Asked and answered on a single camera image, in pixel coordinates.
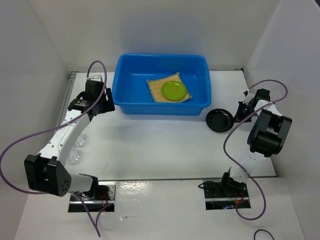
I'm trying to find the black round bowl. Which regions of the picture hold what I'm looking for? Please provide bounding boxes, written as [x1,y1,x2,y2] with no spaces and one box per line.
[205,108,235,133]

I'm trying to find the woven bamboo placemat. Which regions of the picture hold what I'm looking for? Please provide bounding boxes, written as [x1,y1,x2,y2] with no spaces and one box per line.
[147,72,192,103]

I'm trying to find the green round plate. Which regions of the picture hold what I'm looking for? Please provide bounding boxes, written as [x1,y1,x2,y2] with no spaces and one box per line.
[161,80,187,101]

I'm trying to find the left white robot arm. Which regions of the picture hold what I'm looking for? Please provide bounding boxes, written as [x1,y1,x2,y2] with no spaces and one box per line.
[24,75,115,200]

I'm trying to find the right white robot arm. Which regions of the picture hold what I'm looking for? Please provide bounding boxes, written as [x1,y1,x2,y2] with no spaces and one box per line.
[219,88,293,197]

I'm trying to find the blue plastic bin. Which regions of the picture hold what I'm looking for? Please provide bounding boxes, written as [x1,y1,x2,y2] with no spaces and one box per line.
[112,53,212,116]

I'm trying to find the clear plastic cup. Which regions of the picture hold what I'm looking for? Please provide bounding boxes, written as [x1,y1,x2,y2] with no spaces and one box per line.
[74,134,86,147]
[66,146,80,165]

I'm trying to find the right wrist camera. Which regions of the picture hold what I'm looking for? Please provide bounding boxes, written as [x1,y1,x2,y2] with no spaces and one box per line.
[243,89,255,105]

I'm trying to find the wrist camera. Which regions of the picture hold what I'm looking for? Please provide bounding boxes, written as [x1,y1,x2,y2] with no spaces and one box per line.
[86,74,103,82]
[243,89,255,105]

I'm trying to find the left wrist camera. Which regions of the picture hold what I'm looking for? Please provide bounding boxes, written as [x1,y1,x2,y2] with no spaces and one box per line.
[86,74,103,82]

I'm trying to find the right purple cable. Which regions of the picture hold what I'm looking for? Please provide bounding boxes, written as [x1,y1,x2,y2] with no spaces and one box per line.
[223,79,288,221]

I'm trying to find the purple cable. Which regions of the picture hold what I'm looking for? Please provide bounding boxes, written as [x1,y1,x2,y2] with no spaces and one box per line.
[223,79,288,221]
[0,60,108,238]

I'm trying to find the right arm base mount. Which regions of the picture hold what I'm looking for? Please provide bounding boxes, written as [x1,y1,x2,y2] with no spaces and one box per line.
[198,180,251,211]

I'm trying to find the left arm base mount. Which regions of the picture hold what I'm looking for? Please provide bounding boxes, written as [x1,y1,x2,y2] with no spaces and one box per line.
[68,181,117,213]

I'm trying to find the black cable loop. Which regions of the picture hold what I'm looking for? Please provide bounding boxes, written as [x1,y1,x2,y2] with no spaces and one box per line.
[254,229,276,240]

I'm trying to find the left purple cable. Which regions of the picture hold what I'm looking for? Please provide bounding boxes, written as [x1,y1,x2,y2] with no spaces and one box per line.
[0,60,108,238]

